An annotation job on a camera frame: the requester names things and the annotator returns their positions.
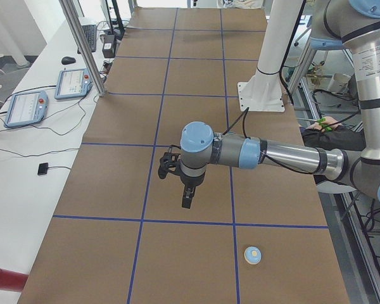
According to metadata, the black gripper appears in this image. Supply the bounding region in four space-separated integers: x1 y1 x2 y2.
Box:
180 173 205 208

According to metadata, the blue service bell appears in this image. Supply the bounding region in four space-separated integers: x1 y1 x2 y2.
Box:
244 246 262 265

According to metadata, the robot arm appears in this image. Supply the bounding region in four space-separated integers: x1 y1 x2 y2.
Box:
177 1 380 208

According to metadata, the small black square puck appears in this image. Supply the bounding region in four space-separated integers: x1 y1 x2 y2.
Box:
37 162 49 176

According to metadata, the far blue teach pendant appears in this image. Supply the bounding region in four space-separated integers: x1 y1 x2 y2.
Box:
54 68 92 100

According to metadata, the blue teach pendant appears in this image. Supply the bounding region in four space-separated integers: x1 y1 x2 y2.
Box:
54 68 92 100
4 91 48 128

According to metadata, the seated person in black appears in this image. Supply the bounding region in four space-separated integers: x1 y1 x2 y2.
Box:
300 117 366 151

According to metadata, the black power adapter box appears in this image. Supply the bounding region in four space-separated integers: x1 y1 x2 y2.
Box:
102 35 117 58

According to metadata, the black computer mouse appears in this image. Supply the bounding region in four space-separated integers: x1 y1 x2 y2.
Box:
61 56 76 65

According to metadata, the near blue teach pendant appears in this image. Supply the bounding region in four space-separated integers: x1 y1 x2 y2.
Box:
4 91 48 128

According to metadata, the black keyboard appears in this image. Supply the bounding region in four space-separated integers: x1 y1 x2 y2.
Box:
81 25 97 53

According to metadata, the red cylinder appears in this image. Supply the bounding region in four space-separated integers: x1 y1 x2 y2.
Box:
0 268 29 292

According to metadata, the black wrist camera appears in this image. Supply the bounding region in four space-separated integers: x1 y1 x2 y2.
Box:
158 152 181 179

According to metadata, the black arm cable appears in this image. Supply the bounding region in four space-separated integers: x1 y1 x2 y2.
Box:
221 106 317 174

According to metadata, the white camera pillar with base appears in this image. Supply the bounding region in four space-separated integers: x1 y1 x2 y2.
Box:
237 0 305 112

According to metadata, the green handled screwdriver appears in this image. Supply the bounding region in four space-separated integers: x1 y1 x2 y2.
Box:
315 118 333 132

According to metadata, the aluminium frame post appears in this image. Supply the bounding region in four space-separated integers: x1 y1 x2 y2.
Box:
59 0 106 97

